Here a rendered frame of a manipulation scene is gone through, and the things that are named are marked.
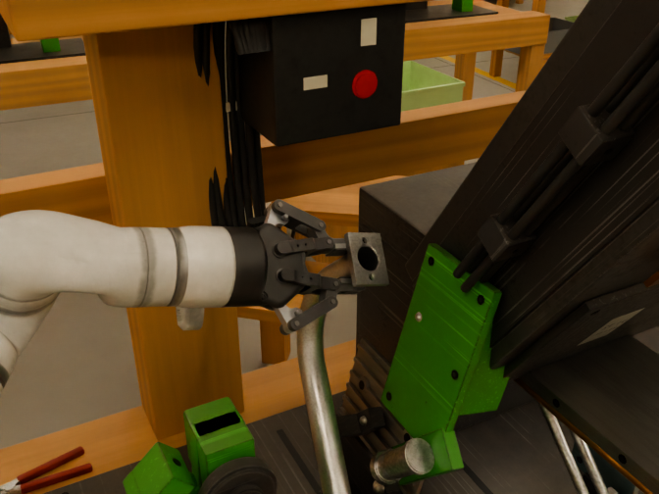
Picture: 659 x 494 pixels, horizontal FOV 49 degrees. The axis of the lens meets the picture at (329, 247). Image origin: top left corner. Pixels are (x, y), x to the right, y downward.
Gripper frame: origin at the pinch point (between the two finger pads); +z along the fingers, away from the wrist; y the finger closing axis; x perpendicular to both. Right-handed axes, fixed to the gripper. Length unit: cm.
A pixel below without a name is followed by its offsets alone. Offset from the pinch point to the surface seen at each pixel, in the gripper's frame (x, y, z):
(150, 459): 11.0, -15.9, -18.7
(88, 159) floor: 355, 174, 61
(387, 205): 12.4, 12.1, 16.0
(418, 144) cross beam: 23.4, 27.5, 32.8
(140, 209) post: 23.6, 14.5, -13.6
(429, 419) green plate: 4.7, -16.0, 10.3
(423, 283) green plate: 1.4, -1.6, 10.4
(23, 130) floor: 413, 218, 33
